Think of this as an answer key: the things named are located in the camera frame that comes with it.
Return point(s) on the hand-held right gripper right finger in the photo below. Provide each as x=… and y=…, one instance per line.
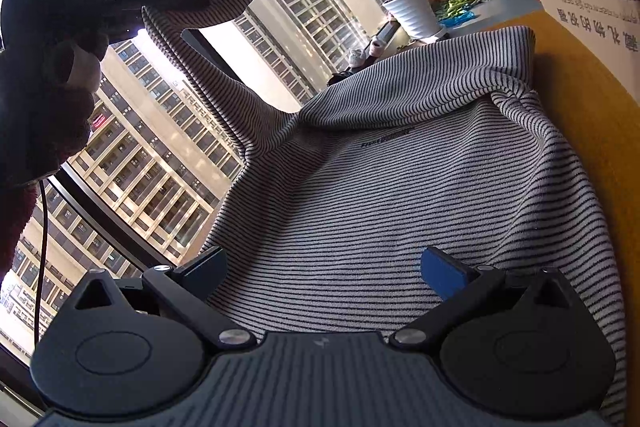
x=445, y=274

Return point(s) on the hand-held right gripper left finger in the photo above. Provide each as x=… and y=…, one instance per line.
x=207, y=269

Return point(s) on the striped sweater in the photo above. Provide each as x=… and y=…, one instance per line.
x=375, y=207

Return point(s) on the person's left hand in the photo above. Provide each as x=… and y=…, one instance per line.
x=40, y=117

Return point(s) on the black shoe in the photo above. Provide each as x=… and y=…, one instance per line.
x=341, y=78

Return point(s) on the white shoe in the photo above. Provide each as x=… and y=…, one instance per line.
x=356, y=57

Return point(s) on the pink shoe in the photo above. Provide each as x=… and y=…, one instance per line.
x=376, y=47

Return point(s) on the white ribbed plant pot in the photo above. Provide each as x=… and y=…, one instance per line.
x=415, y=14

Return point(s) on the blue plastic bag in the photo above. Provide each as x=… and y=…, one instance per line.
x=457, y=19

